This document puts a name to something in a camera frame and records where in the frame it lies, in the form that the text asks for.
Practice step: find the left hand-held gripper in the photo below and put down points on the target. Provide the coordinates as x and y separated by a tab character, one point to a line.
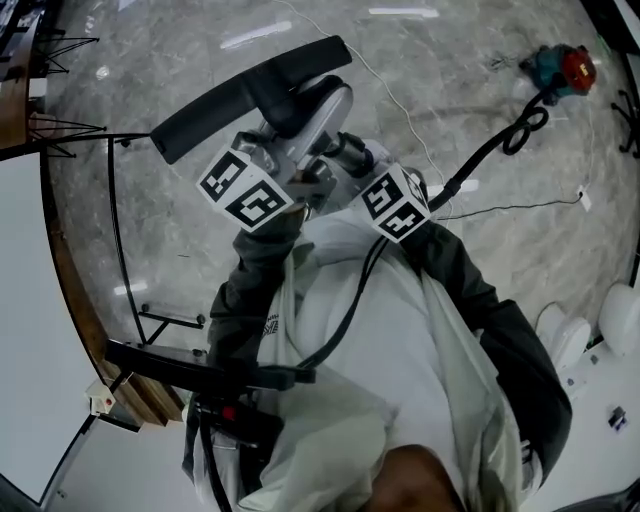
245	190

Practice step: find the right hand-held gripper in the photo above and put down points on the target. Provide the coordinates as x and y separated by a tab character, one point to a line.
397	205

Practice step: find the vacuum floor nozzle with tube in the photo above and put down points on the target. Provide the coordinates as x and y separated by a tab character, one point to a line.
225	105

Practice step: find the person's left forearm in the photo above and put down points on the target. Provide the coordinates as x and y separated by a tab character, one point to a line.
250	280

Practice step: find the person's right forearm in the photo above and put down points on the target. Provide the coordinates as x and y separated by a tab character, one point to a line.
465	270

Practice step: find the green and red vacuum cleaner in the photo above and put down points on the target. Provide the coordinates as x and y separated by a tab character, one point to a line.
550	70

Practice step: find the person's torso in white clothing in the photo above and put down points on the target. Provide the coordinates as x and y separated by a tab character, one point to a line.
400	325

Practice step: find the white power socket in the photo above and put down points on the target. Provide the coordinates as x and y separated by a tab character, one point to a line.
586	200

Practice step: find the black office chair base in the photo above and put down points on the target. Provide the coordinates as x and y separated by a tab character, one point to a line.
630	125

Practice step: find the white rounded chair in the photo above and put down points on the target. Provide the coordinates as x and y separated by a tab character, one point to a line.
620	320
570	342

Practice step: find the black box with red button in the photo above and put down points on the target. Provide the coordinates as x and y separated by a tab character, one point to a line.
250	425

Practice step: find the white desk with wooden edge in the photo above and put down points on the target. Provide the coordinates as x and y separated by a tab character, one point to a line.
75	280

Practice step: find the person's face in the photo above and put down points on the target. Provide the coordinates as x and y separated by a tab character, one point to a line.
425	480

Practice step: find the small dark gadget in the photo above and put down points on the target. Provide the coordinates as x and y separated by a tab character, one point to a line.
617	417

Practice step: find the white box with red button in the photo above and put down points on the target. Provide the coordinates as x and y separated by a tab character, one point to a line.
100	399

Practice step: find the black metal desk leg frame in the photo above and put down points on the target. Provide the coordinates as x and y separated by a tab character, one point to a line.
116	225

